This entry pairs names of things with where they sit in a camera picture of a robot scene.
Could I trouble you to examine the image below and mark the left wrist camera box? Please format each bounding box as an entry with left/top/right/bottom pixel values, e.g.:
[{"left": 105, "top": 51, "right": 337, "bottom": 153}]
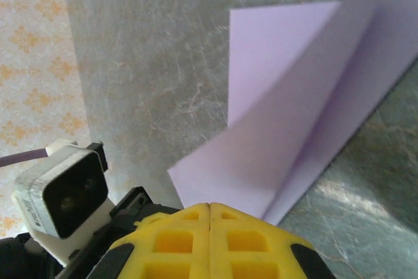
[{"left": 11, "top": 139, "right": 115, "bottom": 267}]

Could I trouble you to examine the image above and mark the lilac square paper sheet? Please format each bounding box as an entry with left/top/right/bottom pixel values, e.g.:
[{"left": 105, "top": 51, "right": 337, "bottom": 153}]
[{"left": 166, "top": 0, "right": 418, "bottom": 227}]

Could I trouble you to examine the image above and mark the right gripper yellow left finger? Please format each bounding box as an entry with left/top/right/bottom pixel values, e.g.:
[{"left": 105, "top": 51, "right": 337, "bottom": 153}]
[{"left": 94, "top": 203, "right": 210, "bottom": 279}]

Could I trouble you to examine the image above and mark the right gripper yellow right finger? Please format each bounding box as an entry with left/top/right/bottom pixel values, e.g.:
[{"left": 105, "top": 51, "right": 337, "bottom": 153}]
[{"left": 210, "top": 202, "right": 332, "bottom": 279}]

